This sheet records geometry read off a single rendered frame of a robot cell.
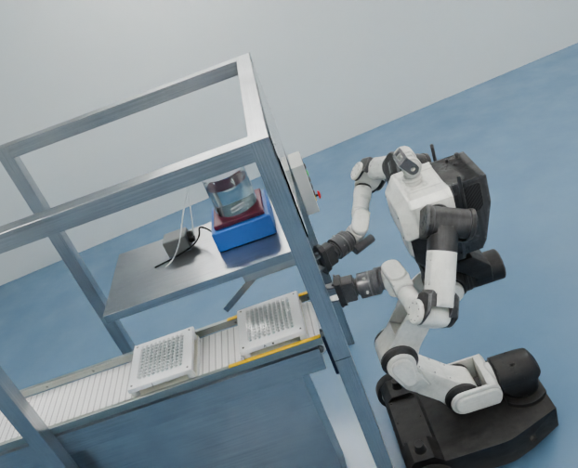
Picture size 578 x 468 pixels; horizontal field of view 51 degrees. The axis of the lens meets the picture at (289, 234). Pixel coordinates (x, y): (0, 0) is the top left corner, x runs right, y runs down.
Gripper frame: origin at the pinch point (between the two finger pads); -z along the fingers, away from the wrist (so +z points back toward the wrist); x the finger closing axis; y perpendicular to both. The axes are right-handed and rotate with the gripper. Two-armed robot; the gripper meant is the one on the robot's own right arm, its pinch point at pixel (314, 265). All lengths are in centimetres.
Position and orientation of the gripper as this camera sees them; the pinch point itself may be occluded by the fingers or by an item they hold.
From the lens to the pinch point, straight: 227.8
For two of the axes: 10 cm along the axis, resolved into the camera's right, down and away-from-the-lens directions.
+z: 7.4, -5.3, 4.1
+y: -5.9, -2.4, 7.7
